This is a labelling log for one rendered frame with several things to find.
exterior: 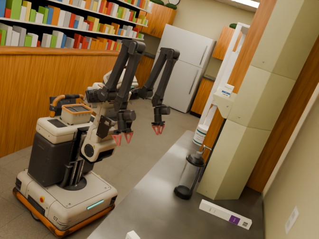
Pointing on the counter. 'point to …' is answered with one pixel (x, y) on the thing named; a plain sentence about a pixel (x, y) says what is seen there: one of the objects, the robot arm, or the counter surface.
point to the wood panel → (247, 48)
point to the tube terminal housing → (245, 133)
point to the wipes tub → (200, 134)
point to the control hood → (224, 102)
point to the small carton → (227, 90)
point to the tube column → (288, 37)
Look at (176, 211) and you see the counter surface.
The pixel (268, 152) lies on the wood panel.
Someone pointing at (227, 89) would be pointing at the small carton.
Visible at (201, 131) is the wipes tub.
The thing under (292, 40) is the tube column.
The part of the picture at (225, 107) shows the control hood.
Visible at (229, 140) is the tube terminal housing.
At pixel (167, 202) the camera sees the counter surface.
